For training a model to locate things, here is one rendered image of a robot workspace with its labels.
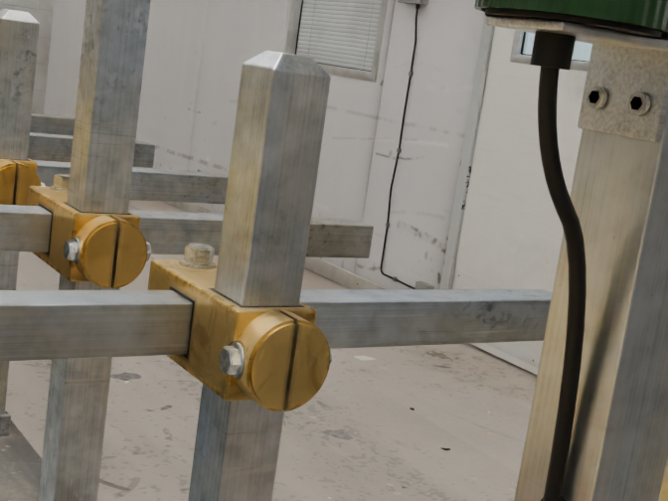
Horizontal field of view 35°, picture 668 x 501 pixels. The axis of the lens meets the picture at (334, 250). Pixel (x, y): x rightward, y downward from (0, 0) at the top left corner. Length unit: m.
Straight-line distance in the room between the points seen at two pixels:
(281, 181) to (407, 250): 4.27
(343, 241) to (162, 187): 0.26
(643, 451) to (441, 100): 4.33
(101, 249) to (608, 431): 0.47
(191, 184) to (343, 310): 0.52
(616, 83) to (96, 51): 0.48
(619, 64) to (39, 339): 0.33
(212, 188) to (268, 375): 0.62
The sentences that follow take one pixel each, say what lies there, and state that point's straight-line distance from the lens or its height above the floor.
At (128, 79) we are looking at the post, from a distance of 0.78.
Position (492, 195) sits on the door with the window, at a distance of 4.39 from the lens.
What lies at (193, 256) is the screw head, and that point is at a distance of 0.64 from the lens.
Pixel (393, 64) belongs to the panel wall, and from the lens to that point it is 5.00.
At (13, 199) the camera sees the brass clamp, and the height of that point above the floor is 0.94.
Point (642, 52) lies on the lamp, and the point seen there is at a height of 1.12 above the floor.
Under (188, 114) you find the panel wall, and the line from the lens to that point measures 6.87.
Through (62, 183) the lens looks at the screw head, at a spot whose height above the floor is 0.98.
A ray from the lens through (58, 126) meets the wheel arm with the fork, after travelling 1.61.
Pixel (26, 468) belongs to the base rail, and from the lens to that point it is 1.02.
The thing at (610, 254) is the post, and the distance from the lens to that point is 0.36.
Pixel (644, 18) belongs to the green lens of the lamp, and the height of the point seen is 1.13.
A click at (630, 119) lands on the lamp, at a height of 1.10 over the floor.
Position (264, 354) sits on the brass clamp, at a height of 0.95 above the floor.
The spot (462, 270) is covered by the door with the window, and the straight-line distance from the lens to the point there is 4.52.
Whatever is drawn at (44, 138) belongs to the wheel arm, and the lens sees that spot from 1.34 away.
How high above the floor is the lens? 1.11
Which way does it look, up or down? 10 degrees down
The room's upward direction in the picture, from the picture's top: 8 degrees clockwise
